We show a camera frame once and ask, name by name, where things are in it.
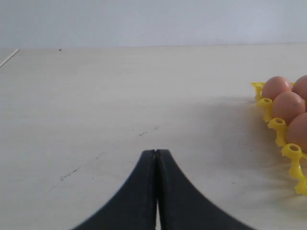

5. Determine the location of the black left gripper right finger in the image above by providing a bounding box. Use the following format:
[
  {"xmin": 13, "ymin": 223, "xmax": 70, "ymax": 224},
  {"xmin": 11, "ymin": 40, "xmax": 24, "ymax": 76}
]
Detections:
[{"xmin": 156, "ymin": 149, "xmax": 251, "ymax": 230}]

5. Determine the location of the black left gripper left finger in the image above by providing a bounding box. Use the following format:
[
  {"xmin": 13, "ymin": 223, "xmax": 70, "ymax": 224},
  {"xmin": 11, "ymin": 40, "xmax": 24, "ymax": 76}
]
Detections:
[{"xmin": 75, "ymin": 150, "xmax": 157, "ymax": 230}]

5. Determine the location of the brown egg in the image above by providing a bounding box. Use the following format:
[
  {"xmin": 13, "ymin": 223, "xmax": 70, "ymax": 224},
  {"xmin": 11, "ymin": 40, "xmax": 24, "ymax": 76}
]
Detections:
[
  {"xmin": 272, "ymin": 92, "xmax": 306, "ymax": 125},
  {"xmin": 292, "ymin": 75, "xmax": 307, "ymax": 101},
  {"xmin": 285, "ymin": 113, "xmax": 307, "ymax": 153},
  {"xmin": 261, "ymin": 76, "xmax": 292, "ymax": 101}
]

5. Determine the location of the yellow plastic egg tray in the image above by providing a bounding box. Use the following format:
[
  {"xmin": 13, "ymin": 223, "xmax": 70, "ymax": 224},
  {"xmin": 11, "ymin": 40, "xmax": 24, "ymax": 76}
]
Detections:
[{"xmin": 251, "ymin": 82, "xmax": 307, "ymax": 196}]

